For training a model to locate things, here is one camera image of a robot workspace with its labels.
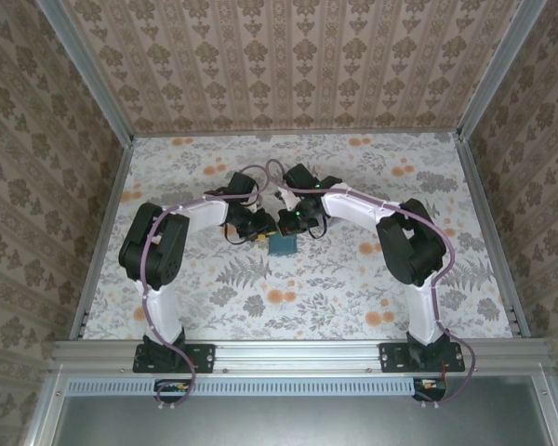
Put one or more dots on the teal leather card holder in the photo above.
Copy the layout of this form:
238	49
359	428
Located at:
283	246

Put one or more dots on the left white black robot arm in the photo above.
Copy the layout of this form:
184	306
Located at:
204	216

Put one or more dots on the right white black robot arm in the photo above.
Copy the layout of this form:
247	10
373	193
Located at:
353	209

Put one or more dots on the floral printed table cover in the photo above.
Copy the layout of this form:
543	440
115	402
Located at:
307	302

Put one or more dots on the wide aluminium front beam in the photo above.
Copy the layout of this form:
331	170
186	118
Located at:
297	355

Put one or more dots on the small black connector board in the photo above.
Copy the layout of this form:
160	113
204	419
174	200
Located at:
430	388
172	388

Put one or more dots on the grey metal sheet panel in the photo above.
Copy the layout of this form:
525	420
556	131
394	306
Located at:
283	423

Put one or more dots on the aluminium back rail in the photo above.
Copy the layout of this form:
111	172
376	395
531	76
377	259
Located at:
297	135

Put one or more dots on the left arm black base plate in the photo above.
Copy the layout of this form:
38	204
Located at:
204	358

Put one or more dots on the aluminium side rail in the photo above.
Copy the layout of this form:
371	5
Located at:
489	232
116	186

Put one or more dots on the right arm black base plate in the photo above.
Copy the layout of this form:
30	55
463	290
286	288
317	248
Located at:
393	358

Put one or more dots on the aluminium corner post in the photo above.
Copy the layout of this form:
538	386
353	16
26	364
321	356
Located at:
496	69
88	69

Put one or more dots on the aluminium lower frame bar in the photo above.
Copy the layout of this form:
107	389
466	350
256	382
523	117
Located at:
549	413
44	409

